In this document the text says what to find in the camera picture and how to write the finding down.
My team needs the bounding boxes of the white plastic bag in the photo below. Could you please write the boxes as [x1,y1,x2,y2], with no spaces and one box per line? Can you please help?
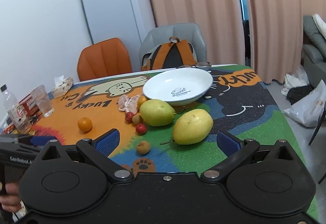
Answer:
[284,80,326,127]

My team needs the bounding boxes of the black chair leg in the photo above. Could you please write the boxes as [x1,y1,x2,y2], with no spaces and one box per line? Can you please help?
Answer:
[308,109,326,146]

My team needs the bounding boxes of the yellow green pear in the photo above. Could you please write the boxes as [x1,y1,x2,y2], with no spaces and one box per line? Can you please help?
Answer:
[139,99,176,127]

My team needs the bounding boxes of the patterned tissue box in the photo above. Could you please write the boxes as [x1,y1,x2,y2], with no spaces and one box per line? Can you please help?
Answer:
[51,75,74,98]

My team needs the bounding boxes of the pink curtain right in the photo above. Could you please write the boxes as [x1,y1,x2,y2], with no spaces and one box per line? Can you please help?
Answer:
[248,0,325,83]

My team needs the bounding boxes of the orange chair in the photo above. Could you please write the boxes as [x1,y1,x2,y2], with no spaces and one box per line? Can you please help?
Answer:
[77,38,132,81]

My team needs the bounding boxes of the small green brown kiwi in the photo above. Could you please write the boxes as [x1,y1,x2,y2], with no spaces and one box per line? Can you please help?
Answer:
[132,114,143,126]

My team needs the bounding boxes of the black clothing on floor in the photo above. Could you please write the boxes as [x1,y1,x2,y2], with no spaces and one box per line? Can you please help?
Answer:
[286,85,313,105]

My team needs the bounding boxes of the white bag on floor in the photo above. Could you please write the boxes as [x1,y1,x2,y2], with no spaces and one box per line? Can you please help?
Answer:
[281,65,309,96]

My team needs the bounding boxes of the eyeglasses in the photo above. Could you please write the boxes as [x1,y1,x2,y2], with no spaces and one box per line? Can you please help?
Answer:
[178,62,212,68]

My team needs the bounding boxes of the grey sofa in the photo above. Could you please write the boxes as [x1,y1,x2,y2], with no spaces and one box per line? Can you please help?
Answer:
[302,15,325,88]

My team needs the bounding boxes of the red snack box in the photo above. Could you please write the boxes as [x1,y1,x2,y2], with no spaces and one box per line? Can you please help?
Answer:
[19,94,42,124]

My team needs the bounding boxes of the peeled pomelo segment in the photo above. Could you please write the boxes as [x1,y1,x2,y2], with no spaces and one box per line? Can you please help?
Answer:
[117,94,129,112]
[126,95,141,115]

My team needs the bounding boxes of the small brown longan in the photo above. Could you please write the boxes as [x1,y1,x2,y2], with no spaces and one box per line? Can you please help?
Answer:
[136,141,151,155]

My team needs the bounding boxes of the white refrigerator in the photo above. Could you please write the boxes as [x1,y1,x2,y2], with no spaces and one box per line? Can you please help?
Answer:
[82,0,155,71]

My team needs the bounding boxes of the person's left hand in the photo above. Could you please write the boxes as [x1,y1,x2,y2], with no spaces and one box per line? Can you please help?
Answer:
[1,182,22,213]

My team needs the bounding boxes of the white pillow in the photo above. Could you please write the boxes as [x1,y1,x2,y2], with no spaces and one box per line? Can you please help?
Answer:
[312,14,326,39]

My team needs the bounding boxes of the grey chair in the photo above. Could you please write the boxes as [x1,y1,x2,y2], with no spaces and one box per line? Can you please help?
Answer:
[139,23,207,67]

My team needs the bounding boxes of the orange black backpack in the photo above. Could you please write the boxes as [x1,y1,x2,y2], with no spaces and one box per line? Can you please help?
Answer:
[141,36,198,71]

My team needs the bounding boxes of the colourful lucky cat table mat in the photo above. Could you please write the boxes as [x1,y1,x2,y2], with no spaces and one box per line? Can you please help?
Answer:
[30,64,319,222]

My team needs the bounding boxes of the clear water bottle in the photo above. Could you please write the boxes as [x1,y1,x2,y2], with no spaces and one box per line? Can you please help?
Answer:
[1,84,32,134]

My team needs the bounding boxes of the white ceramic bowl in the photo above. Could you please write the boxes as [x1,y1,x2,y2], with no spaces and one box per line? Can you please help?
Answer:
[143,68,213,106]

